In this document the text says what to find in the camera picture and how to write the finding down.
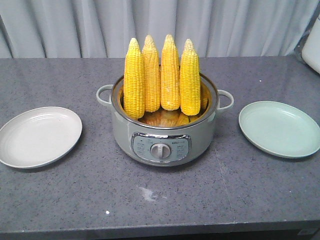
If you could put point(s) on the light green plate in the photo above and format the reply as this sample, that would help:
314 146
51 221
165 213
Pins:
280 129

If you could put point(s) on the yellow corn cob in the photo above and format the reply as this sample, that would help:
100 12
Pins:
150 56
190 81
134 81
170 75

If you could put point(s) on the grey curtain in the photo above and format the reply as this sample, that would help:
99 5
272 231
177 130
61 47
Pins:
103 28

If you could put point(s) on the green electric cooking pot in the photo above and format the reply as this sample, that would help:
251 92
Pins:
165 138

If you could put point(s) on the cream white plate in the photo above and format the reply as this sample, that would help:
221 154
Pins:
39 137

